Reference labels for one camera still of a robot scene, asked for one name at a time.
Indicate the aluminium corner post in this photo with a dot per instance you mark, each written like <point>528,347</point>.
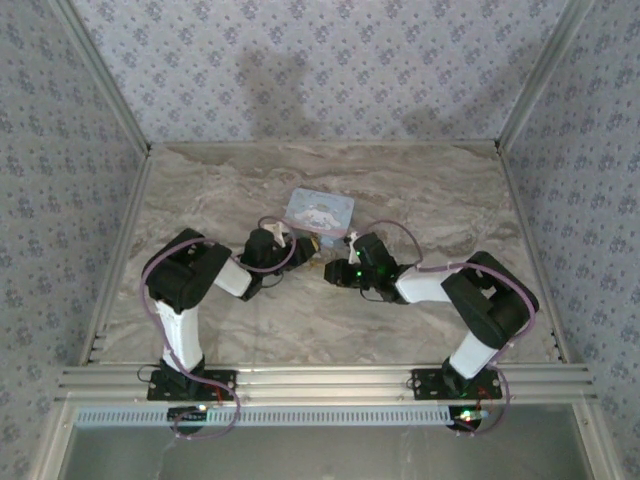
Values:
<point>104,75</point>
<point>542,75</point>

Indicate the aluminium table side rail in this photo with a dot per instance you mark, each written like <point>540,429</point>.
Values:
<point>119,260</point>
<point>523,225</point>

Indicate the blue cartoon tin box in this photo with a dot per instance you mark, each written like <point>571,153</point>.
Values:
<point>322,210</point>

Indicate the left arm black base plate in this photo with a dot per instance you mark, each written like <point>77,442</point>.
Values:
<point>225,382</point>

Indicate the long aluminium frame rail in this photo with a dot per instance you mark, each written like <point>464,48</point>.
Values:
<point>325,382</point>

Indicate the steel sheet panel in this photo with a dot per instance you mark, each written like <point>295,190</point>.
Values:
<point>325,455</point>

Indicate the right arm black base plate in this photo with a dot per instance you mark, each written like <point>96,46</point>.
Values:
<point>425,385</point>

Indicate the black controller board with LED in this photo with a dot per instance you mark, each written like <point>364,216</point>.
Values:
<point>467,417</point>
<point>187,417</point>

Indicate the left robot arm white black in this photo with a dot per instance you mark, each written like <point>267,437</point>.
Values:
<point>180,330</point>

